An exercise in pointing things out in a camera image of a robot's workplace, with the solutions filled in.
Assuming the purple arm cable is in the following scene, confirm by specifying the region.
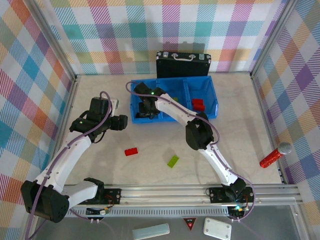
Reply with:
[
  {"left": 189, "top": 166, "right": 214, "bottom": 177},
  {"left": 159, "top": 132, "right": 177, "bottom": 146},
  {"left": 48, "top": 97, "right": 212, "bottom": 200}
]
[
  {"left": 24, "top": 91, "right": 112, "bottom": 240},
  {"left": 125, "top": 80, "right": 256, "bottom": 223}
]

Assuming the pale blue rectangular box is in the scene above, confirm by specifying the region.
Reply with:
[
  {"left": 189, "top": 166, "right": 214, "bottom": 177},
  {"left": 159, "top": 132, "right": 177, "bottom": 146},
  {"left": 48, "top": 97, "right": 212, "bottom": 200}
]
[{"left": 132, "top": 223, "right": 170, "bottom": 240}]

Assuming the slotted grey cable duct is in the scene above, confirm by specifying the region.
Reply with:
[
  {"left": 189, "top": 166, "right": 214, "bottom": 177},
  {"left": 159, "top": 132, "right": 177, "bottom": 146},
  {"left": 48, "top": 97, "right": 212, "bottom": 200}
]
[{"left": 39, "top": 208, "right": 231, "bottom": 216}]

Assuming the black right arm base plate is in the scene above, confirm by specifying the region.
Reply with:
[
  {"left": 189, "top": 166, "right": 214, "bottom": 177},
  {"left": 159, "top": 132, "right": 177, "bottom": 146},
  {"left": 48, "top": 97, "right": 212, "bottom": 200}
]
[{"left": 208, "top": 186, "right": 256, "bottom": 204}]

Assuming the red glitter toy microphone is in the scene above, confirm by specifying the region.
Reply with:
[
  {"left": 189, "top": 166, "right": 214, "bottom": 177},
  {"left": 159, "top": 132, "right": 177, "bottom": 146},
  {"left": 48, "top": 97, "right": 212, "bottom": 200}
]
[{"left": 259, "top": 141, "right": 293, "bottom": 169}]

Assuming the small connector board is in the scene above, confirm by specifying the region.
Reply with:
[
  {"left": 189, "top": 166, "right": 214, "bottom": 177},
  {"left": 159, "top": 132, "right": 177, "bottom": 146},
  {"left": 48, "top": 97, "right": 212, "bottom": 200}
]
[
  {"left": 227, "top": 205, "right": 245, "bottom": 219},
  {"left": 86, "top": 206, "right": 111, "bottom": 216}
]

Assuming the blue three-compartment plastic bin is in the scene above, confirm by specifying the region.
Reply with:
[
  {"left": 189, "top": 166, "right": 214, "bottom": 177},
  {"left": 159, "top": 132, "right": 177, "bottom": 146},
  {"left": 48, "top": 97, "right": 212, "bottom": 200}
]
[{"left": 130, "top": 76, "right": 219, "bottom": 125}]

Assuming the aluminium frame post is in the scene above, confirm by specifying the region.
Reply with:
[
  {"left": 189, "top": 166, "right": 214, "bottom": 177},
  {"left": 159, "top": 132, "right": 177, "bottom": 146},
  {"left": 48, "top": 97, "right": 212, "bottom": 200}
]
[
  {"left": 29, "top": 0, "right": 78, "bottom": 81},
  {"left": 249, "top": 0, "right": 300, "bottom": 79}
]

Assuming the red triangle sticker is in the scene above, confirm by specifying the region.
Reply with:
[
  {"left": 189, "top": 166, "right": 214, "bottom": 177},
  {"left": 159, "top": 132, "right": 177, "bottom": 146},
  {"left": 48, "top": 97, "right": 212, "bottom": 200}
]
[{"left": 183, "top": 217, "right": 197, "bottom": 230}]

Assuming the white rectangular plate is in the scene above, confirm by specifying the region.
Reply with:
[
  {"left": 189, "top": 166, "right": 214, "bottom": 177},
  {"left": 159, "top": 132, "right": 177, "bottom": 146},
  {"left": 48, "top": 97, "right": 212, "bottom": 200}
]
[{"left": 203, "top": 217, "right": 232, "bottom": 240}]

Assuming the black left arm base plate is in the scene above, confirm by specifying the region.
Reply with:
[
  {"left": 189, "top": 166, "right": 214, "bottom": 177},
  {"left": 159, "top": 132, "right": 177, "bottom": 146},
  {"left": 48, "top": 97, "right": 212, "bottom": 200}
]
[{"left": 76, "top": 188, "right": 122, "bottom": 205}]

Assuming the black case with silver handle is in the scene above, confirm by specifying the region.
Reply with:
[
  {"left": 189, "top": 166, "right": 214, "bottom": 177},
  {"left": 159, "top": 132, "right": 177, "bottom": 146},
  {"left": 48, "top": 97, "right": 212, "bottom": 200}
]
[{"left": 155, "top": 51, "right": 212, "bottom": 80}]

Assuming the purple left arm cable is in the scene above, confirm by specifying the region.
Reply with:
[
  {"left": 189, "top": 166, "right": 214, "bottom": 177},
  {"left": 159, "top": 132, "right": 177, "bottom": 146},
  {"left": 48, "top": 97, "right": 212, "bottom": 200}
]
[{"left": 24, "top": 91, "right": 112, "bottom": 240}]

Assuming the aluminium frame side bar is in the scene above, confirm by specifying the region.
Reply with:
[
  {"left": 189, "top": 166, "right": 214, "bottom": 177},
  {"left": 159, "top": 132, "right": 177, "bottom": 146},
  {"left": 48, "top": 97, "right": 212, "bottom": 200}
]
[
  {"left": 251, "top": 72, "right": 287, "bottom": 185},
  {"left": 21, "top": 74, "right": 81, "bottom": 240}
]

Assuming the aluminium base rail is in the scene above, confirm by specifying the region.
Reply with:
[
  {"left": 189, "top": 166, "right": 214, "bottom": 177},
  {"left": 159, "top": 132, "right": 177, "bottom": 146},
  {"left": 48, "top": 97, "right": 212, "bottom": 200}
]
[{"left": 29, "top": 184, "right": 301, "bottom": 210}]

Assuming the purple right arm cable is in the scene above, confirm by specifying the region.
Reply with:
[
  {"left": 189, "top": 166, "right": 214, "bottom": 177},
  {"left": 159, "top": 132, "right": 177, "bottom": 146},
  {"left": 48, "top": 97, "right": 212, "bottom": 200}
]
[{"left": 125, "top": 80, "right": 256, "bottom": 223}]

